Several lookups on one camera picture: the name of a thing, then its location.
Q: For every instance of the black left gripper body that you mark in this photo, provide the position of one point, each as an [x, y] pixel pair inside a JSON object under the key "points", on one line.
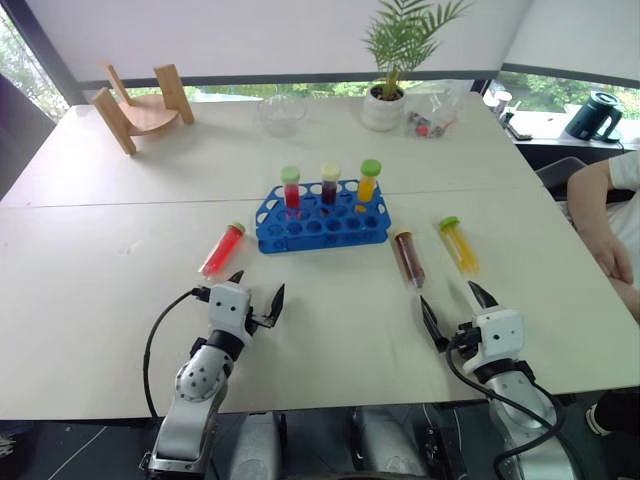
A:
{"points": [[259, 322]]}

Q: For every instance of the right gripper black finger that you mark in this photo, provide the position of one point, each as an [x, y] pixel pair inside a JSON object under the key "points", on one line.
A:
{"points": [[484, 297], [431, 322]]}

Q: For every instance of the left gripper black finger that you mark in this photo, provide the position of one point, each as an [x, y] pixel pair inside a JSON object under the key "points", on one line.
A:
{"points": [[236, 279], [277, 305]]}

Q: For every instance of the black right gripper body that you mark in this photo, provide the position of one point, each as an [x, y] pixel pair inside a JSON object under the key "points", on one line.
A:
{"points": [[465, 340]]}

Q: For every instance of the person's bare forearm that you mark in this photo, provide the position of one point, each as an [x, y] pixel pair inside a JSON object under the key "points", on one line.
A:
{"points": [[587, 200]]}

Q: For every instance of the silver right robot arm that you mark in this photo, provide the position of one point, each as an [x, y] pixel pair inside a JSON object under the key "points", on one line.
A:
{"points": [[525, 415]]}

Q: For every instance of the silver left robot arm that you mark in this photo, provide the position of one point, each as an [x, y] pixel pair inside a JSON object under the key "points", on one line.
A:
{"points": [[192, 400]]}

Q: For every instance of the red liquid tube green cap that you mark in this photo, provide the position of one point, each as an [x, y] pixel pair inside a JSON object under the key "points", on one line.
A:
{"points": [[223, 250], [291, 192]]}

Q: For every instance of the yellow liquid tube green cap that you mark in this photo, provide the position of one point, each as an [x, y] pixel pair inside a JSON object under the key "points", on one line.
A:
{"points": [[460, 247]]}

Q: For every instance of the dark brown tube cream cap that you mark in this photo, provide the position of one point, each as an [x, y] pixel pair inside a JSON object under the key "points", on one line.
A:
{"points": [[410, 260]]}

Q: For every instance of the blue plastic test tube rack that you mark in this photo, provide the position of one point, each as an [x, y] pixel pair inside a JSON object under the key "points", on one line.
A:
{"points": [[314, 227]]}

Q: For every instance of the dark purple tube cream cap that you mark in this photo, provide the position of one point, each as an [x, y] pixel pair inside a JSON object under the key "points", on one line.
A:
{"points": [[329, 190]]}

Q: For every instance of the orange liquid tube green cap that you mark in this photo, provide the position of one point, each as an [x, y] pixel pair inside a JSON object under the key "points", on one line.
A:
{"points": [[367, 187]]}

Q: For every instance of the person's bare hand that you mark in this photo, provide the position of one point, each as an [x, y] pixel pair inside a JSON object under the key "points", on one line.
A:
{"points": [[615, 262]]}

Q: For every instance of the black chair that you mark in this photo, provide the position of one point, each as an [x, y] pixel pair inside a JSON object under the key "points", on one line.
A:
{"points": [[557, 177]]}

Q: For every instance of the black and white shoe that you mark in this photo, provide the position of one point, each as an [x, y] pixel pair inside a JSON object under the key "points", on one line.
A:
{"points": [[610, 412]]}

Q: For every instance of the clear plastic bowl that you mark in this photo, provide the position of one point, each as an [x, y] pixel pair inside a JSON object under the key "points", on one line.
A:
{"points": [[281, 117]]}

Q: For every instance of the clear plastic bag with items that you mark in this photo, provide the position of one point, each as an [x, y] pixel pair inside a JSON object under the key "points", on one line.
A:
{"points": [[435, 120]]}

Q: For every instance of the wooden curved stand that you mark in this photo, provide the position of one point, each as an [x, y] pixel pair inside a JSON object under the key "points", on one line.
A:
{"points": [[150, 112]]}

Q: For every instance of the person's white shirt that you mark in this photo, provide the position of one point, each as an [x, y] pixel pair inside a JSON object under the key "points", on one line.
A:
{"points": [[625, 172]]}

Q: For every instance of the white cup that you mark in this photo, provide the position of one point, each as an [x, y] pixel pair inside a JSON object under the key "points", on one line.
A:
{"points": [[502, 102]]}

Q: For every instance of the dark green kettle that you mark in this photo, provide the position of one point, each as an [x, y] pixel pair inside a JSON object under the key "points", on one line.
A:
{"points": [[592, 117]]}

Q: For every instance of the white plant pot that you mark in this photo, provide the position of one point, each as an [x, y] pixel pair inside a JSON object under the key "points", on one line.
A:
{"points": [[382, 112]]}

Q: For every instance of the green palm plant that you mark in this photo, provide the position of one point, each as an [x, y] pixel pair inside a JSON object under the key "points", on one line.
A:
{"points": [[400, 40]]}

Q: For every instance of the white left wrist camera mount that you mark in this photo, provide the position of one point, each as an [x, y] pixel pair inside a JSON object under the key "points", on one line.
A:
{"points": [[229, 310]]}

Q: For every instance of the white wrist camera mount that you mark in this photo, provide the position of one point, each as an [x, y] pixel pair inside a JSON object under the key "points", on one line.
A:
{"points": [[229, 310], [497, 335]]}

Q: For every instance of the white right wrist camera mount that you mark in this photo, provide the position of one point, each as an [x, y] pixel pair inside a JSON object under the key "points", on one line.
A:
{"points": [[497, 335]]}

